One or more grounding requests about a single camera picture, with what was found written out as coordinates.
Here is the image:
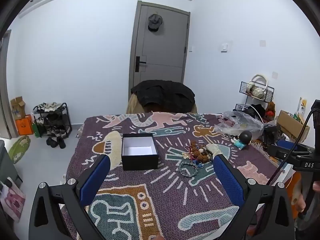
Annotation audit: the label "black-haired doll figure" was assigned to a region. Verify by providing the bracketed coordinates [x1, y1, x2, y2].
[230, 131, 252, 150]

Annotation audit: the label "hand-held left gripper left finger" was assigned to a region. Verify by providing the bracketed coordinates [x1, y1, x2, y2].
[29, 154, 112, 240]

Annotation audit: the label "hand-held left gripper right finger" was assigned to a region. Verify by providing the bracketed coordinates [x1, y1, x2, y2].
[212, 154, 297, 240]

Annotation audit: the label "small cardboard box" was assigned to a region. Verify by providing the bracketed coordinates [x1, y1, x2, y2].
[10, 96, 27, 120]

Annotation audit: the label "clear plastic bag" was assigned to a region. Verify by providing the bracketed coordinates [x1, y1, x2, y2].
[214, 110, 264, 140]

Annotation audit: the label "black slippers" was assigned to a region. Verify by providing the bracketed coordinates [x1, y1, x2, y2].
[46, 136, 66, 149]

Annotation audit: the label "black jacket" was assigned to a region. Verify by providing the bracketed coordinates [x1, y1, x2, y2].
[131, 79, 195, 112]

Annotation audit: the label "person's right hand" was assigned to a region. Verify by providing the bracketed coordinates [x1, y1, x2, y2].
[292, 182, 320, 213]

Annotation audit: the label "green floor mat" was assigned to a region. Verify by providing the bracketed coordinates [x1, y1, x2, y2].
[8, 135, 31, 164]

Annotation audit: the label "black wire basket rack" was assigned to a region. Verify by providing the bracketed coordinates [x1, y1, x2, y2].
[235, 81, 275, 114]

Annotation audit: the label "tan chair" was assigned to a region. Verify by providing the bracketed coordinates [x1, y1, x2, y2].
[126, 94, 199, 114]

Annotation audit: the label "black shoe rack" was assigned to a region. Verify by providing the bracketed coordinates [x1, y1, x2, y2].
[32, 102, 73, 138]

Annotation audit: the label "blue braided bead necklace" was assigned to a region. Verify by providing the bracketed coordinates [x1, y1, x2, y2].
[178, 160, 200, 178]

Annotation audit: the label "printed blanket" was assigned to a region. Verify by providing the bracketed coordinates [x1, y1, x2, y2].
[60, 112, 284, 240]

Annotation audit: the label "brown wooden bead bracelet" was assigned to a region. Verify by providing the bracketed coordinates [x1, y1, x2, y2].
[189, 141, 213, 162]

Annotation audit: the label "grey cap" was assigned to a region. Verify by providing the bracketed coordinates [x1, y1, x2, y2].
[148, 13, 163, 32]

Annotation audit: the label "brown plush toy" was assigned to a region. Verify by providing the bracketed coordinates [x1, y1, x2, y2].
[265, 102, 276, 118]

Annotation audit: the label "orange paper bag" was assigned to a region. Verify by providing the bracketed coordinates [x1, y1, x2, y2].
[15, 115, 34, 136]

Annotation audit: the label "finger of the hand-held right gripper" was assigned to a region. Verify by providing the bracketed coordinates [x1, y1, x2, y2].
[268, 139, 314, 160]

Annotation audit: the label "black jewelry box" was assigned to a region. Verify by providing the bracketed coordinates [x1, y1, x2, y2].
[121, 133, 159, 171]

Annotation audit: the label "black cable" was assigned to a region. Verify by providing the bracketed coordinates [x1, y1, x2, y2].
[269, 107, 316, 186]

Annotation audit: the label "black door handle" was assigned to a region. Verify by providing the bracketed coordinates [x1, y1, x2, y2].
[135, 56, 147, 72]

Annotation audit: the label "grey door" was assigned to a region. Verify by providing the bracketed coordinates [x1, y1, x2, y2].
[129, 0, 191, 93]

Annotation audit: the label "black bag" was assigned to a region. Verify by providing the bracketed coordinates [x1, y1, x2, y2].
[247, 104, 266, 121]

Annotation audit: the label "pink tote bag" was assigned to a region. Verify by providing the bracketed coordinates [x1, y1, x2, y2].
[0, 177, 26, 222]

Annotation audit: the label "open cardboard box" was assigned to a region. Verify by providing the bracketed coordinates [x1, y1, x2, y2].
[276, 110, 310, 143]

